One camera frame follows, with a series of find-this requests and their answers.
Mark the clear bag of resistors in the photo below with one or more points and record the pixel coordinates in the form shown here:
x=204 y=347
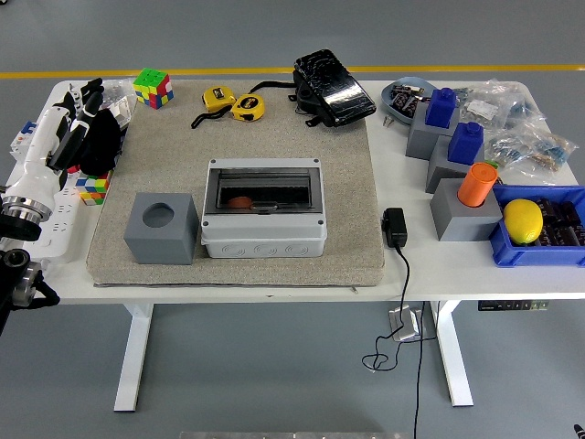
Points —
x=535 y=151

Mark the small green object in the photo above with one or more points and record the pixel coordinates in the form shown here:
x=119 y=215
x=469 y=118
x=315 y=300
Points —
x=492 y=163

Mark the silver metal bracket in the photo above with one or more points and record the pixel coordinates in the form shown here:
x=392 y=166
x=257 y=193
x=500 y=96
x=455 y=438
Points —
x=407 y=327

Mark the black table control panel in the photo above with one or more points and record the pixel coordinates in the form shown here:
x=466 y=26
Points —
x=512 y=305

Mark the blue block battery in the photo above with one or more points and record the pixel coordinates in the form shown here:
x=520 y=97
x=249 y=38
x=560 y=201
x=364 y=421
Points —
x=465 y=144
x=441 y=107

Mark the white power strip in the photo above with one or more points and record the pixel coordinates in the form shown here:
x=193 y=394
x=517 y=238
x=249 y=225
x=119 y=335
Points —
x=64 y=219

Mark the white table leg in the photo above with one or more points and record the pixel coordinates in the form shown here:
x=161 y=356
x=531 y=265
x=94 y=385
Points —
x=452 y=356
x=132 y=356

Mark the blue plastic bin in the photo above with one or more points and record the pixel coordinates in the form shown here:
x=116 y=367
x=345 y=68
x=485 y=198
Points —
x=525 y=256

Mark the black cloth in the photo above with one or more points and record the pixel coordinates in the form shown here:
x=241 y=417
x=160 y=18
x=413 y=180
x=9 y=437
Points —
x=103 y=146

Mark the grey-brown mat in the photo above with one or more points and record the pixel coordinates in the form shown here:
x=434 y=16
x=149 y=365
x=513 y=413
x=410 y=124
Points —
x=343 y=183

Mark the grey holder block round hole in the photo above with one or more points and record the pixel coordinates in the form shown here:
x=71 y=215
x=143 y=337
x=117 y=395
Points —
x=160 y=242

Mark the smoky transparent box lid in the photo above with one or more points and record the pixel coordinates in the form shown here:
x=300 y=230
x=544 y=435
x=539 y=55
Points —
x=297 y=192

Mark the blue-grey dish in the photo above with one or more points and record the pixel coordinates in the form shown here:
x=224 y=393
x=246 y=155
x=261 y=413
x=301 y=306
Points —
x=387 y=98

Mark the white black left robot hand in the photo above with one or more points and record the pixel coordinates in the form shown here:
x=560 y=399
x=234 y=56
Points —
x=39 y=155

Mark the small metal prongs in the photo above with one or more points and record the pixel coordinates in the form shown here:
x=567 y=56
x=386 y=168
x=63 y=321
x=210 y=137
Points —
x=387 y=120

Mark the black power adapter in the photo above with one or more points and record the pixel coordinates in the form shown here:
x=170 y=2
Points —
x=394 y=228

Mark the yellow lemon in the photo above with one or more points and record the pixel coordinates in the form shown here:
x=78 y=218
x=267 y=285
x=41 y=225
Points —
x=523 y=221

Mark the clear bag of blue parts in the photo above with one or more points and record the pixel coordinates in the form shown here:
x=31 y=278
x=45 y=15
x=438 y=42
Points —
x=525 y=110

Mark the clear bags of small parts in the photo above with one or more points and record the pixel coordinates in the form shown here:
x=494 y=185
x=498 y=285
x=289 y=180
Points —
x=119 y=96

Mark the white circuit breaker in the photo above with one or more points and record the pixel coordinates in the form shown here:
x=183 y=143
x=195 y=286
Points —
x=20 y=137

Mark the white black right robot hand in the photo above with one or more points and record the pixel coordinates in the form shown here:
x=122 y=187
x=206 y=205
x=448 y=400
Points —
x=580 y=432

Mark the clear bag white label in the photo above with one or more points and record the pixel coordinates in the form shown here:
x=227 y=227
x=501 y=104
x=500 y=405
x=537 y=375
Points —
x=482 y=107

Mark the orange cylinder battery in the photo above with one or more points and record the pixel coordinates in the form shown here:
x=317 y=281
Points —
x=240 y=202
x=475 y=185

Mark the rubik's cube green face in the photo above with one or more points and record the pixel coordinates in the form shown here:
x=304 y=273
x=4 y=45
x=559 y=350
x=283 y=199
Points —
x=153 y=89

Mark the black capacitors heap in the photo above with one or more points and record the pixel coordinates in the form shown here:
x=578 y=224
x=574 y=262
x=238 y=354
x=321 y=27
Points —
x=562 y=219

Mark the grey electrical junction box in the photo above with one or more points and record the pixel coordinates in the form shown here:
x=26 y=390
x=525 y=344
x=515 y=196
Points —
x=262 y=238

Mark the glossy black pouch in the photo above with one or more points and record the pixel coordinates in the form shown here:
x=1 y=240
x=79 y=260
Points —
x=338 y=91

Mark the rubik's cube white face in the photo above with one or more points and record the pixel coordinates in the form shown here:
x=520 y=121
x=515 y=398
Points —
x=93 y=189

